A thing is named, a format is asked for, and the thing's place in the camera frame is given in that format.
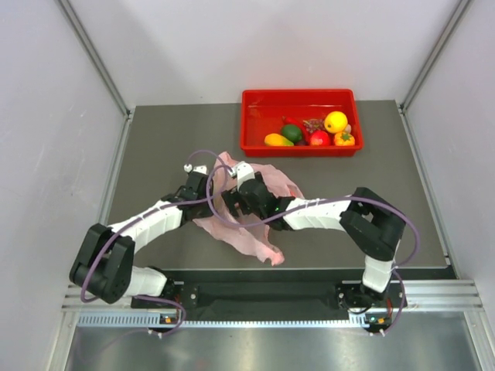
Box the orange bell pepper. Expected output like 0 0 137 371
333 131 356 147

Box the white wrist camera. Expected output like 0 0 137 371
228 162 255 187
183 164 209 175

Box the green avocado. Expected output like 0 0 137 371
281 124 304 143

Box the red plastic tray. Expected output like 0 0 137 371
240 89 364 158

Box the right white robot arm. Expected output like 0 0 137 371
221 172 405 306

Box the yellow mango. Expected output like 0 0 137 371
264 133 294 147

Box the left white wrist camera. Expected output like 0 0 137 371
183 164 209 175

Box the purple grape bunch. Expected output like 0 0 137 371
302 118 326 134

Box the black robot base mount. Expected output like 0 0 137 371
130 268 409 312

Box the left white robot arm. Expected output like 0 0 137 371
69 165 212 307

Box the pink plastic bag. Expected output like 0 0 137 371
194 163 303 266

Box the fruit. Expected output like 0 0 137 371
323 111 348 134

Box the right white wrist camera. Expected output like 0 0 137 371
228 162 255 187

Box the grey slotted cable duct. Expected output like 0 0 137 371
77 312 369 328

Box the red apple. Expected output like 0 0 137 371
309 130 331 146

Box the red chili pepper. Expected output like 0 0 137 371
282 116 310 146

